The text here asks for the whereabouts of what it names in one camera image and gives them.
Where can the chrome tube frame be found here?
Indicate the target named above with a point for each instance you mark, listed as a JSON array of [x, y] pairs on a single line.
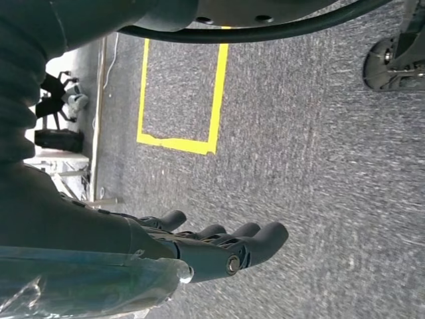
[[96, 132]]

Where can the dark robot torso shell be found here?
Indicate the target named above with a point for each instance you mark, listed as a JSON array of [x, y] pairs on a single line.
[[232, 9]]

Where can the person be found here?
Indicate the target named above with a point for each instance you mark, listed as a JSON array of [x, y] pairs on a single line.
[[77, 101]]

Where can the clear plastic film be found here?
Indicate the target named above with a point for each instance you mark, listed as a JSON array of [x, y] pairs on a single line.
[[99, 290]]

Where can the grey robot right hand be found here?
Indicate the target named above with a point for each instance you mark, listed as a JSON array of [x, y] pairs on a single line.
[[99, 233]]

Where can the yellow floor tape square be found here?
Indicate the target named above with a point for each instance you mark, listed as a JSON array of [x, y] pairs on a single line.
[[215, 97]]

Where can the black humanoid robot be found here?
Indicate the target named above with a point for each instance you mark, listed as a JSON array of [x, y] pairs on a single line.
[[53, 88]]

